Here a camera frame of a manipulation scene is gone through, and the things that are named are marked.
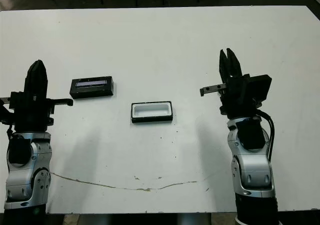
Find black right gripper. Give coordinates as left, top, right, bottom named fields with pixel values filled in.
left=199, top=47, right=260, bottom=122

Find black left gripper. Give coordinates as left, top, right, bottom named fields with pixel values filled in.
left=0, top=59, right=55, bottom=134

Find black camera box lid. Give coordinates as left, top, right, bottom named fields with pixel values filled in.
left=69, top=76, right=117, bottom=100

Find black box base white insert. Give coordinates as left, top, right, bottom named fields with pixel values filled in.
left=129, top=100, right=174, bottom=125

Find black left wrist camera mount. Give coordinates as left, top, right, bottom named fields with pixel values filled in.
left=48, top=97, right=74, bottom=108

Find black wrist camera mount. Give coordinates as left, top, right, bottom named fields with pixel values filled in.
left=48, top=97, right=74, bottom=108
left=246, top=74, right=273, bottom=108

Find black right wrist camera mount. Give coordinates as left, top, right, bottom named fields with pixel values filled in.
left=246, top=74, right=273, bottom=108

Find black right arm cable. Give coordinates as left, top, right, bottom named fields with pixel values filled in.
left=257, top=109, right=276, bottom=161

